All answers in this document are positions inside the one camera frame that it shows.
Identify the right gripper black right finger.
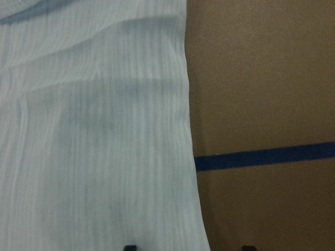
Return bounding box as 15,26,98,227
241,245,256,251

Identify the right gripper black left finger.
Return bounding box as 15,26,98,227
123,245,137,251

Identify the light blue button shirt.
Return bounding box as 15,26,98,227
1,1,209,250

